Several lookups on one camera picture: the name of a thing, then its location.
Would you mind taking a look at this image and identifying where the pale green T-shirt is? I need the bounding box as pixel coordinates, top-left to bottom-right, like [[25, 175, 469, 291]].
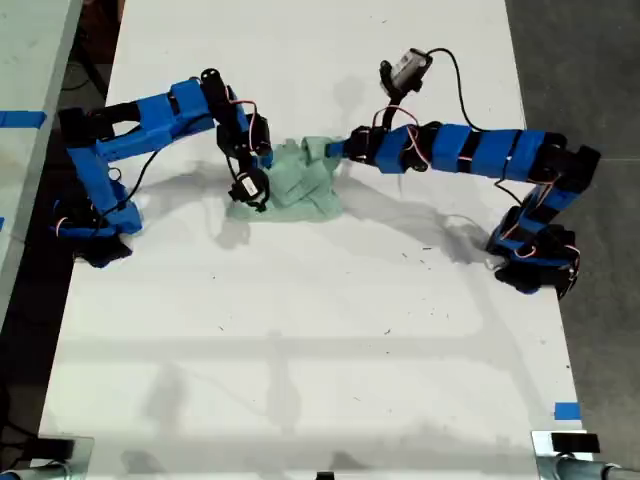
[[224, 134, 347, 224]]

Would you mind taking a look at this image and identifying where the long blue tape strip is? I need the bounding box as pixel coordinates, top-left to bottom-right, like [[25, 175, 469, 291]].
[[0, 110, 48, 129]]

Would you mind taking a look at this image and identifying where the pale side table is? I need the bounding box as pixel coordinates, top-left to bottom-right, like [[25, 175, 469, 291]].
[[0, 0, 84, 314]]

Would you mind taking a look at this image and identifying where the square blue tape piece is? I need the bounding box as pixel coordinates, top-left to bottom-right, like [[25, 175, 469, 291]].
[[553, 401, 583, 422]]

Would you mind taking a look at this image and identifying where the small black box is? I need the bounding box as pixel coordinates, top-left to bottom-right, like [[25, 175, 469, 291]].
[[36, 436, 76, 459], [550, 432, 601, 454]]

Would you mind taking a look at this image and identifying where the grey metal tube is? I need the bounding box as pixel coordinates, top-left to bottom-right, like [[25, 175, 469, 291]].
[[555, 457, 640, 480]]

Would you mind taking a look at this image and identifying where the short black camera stalk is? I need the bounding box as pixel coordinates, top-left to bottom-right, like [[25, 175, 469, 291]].
[[222, 144, 251, 176]]

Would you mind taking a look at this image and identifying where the black camera box white label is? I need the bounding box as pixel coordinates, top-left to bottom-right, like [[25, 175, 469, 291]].
[[226, 168, 273, 215]]

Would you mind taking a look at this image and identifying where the curved black camera stalk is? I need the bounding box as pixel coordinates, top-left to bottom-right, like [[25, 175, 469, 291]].
[[371, 91, 407, 134]]

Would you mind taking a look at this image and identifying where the grey black camera box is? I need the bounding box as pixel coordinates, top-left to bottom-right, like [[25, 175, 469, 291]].
[[379, 46, 434, 97]]

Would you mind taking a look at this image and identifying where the thin black camera cable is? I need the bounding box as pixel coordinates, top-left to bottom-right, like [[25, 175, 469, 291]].
[[97, 147, 167, 222]]

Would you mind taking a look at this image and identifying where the thin black floor cable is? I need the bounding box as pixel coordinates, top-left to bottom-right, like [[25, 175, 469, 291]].
[[63, 47, 110, 99]]

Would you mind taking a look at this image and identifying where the shiny metal bracket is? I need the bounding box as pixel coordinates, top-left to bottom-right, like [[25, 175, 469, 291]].
[[29, 435, 96, 474], [530, 429, 602, 480]]

